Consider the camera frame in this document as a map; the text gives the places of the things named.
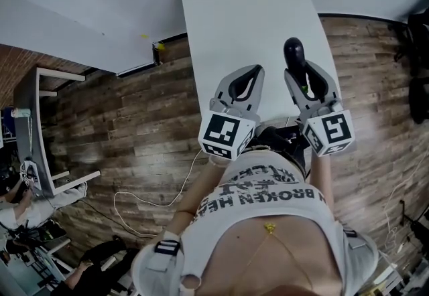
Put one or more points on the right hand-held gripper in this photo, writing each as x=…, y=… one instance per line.
x=332, y=130

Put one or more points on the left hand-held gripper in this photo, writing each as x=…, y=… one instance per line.
x=221, y=137

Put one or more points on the person's left forearm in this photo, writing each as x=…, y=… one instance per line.
x=201, y=194

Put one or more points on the person's right forearm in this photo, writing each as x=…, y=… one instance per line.
x=320, y=181

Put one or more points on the white rectangular table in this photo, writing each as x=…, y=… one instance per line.
x=248, y=20

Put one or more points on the black shorts with belt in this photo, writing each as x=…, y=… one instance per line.
x=268, y=135

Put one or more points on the white printed shirt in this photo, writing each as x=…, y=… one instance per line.
x=261, y=194

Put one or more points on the black office chair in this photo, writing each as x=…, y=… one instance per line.
x=419, y=37
x=420, y=100

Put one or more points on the black tripod stand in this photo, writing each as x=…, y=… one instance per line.
x=401, y=211

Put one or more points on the person's bare chest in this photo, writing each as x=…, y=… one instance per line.
x=288, y=254

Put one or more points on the grey side table white legs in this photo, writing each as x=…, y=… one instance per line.
x=33, y=140

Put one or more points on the pale green packet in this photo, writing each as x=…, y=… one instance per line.
x=20, y=112

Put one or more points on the white device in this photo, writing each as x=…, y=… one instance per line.
x=30, y=172

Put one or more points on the white metal rack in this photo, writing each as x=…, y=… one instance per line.
x=40, y=261

